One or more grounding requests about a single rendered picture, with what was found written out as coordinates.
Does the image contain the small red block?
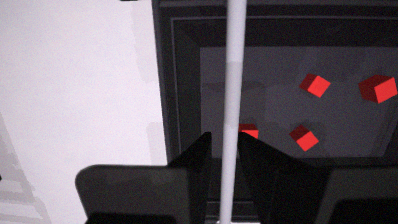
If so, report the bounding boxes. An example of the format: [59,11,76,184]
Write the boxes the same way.
[358,74,398,103]
[298,73,330,97]
[238,124,259,139]
[289,125,318,151]

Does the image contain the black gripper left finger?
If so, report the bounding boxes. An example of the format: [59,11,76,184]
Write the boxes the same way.
[75,132,212,224]

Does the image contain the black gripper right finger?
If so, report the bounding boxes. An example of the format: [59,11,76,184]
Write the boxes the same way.
[238,132,398,224]

